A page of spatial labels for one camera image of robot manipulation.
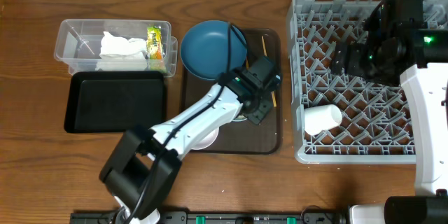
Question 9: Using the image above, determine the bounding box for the white plastic cup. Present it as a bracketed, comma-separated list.
[304, 104, 342, 136]

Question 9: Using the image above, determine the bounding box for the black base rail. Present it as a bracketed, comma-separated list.
[69, 209, 350, 224]

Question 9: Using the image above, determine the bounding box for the right wooden chopstick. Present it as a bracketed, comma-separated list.
[261, 36, 277, 108]

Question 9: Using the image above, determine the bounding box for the black plastic tray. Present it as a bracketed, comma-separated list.
[64, 71, 167, 133]

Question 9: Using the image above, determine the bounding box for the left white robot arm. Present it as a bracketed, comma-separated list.
[99, 56, 282, 223]

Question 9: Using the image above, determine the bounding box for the white pink shallow bowl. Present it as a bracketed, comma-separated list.
[192, 128, 219, 151]

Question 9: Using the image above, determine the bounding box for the green orange snack wrapper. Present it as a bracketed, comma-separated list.
[146, 27, 163, 60]

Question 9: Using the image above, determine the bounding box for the white paper napkin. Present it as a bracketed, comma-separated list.
[95, 31, 148, 71]

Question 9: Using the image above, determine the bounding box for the blue round plate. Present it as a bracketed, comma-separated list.
[181, 20, 248, 81]

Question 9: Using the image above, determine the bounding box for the clear plastic waste bin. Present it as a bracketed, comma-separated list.
[54, 19, 178, 77]

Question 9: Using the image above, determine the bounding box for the light blue bowl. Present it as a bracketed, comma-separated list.
[232, 115, 247, 122]

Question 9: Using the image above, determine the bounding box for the grey plastic dishwasher rack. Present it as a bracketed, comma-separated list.
[286, 0, 448, 165]

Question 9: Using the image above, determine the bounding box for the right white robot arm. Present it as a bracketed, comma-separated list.
[330, 0, 447, 223]

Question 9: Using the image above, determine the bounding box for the brown plastic serving tray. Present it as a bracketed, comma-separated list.
[181, 29, 283, 155]

